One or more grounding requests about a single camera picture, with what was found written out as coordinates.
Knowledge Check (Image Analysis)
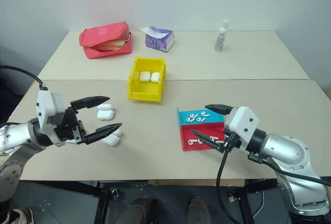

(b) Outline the brown rounded shape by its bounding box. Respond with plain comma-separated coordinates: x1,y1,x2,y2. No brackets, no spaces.
187,196,210,224
126,197,154,224

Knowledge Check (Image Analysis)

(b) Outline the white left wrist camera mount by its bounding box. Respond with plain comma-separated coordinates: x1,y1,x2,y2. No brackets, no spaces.
35,89,67,147

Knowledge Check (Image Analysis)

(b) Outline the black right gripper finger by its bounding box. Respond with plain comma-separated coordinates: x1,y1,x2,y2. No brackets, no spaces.
204,103,235,117
190,129,229,154

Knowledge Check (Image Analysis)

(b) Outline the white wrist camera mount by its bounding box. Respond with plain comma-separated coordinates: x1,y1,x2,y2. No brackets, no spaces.
35,89,67,147
223,106,260,153

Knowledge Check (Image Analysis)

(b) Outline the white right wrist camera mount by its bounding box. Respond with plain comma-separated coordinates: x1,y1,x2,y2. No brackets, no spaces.
223,106,260,153

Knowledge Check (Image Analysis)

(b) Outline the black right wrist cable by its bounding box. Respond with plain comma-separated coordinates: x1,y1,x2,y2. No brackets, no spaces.
216,132,238,224

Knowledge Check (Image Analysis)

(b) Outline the yellow plastic bin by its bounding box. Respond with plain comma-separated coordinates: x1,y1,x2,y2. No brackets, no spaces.
127,57,167,103

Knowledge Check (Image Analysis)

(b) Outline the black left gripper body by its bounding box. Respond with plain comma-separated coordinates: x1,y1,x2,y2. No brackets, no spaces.
53,107,88,146

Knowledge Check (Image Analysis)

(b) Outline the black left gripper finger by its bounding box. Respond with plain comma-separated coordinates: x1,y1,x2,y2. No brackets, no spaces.
70,96,110,110
84,123,123,145

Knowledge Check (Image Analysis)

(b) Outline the black table frame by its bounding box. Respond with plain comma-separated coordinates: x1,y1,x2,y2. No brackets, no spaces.
20,179,279,224

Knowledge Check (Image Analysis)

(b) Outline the red plastic tray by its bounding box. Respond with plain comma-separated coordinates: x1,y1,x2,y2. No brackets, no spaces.
179,122,229,153

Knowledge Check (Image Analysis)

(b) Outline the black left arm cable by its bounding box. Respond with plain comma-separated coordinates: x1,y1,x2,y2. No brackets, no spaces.
0,65,49,92

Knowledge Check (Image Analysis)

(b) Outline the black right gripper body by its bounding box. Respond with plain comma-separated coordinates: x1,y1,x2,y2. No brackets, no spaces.
219,127,243,154

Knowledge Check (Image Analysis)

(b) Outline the beige item inside pouch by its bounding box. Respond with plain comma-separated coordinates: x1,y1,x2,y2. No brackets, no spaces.
97,39,128,52

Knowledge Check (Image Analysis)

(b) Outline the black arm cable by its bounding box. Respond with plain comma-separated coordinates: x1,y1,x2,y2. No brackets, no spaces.
0,65,49,92
247,151,331,187

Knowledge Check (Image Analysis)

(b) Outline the purple tissue pack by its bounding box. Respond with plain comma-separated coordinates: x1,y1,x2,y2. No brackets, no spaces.
140,25,176,53

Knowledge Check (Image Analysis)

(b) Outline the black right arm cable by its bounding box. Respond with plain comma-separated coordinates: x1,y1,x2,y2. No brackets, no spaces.
247,151,331,187

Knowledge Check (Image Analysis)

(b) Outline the white spray bottle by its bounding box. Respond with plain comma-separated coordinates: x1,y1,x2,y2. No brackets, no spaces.
214,19,231,53

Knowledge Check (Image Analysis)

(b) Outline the red fabric pouch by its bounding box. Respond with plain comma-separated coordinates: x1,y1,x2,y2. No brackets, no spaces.
79,21,133,60

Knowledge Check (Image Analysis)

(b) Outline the thin white cable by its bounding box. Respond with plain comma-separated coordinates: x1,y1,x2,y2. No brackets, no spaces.
252,189,265,220

